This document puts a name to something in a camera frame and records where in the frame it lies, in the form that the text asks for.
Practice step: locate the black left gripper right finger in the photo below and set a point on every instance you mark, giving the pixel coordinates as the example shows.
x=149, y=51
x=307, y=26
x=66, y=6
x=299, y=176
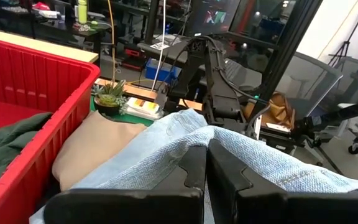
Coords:
x=259, y=208

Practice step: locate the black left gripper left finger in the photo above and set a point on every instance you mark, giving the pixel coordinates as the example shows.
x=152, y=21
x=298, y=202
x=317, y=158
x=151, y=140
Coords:
x=135, y=205

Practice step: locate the beige garment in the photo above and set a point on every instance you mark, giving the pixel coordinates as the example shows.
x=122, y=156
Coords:
x=95, y=146

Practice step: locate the pale blue denim garment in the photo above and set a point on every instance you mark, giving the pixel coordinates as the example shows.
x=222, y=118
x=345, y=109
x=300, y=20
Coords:
x=166, y=140

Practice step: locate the dark green garment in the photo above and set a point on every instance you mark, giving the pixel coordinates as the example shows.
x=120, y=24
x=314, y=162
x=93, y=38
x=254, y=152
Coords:
x=2, y=146

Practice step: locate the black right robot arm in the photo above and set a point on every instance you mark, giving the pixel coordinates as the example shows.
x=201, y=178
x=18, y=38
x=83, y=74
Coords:
x=222, y=99

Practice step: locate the red plastic laundry bin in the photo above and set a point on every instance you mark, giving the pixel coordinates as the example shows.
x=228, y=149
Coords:
x=42, y=81

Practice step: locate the green table mat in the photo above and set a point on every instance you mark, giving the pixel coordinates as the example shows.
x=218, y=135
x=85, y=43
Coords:
x=132, y=119

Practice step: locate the orange and white card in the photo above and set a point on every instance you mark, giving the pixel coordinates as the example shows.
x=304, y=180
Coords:
x=143, y=107

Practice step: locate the brown paper bag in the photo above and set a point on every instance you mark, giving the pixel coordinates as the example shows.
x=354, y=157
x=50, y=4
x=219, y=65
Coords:
x=278, y=109

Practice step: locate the small artificial potted plant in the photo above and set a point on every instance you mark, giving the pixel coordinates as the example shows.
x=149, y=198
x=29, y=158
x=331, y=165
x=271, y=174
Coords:
x=109, y=99

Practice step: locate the blue storage box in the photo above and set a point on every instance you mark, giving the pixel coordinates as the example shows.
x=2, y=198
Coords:
x=160, y=71

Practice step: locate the white marker tag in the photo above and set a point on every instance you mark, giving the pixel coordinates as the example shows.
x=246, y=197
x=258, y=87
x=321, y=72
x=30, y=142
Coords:
x=159, y=46

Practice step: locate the light wood table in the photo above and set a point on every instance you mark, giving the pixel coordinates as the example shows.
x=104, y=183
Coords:
x=42, y=45

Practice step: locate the black tripod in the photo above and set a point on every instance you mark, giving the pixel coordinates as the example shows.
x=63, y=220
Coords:
x=346, y=43

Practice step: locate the dark monitor screen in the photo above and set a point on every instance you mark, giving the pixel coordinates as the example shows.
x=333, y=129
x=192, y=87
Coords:
x=213, y=17

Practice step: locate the green bottle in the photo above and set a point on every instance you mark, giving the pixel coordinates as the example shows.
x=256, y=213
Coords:
x=82, y=12

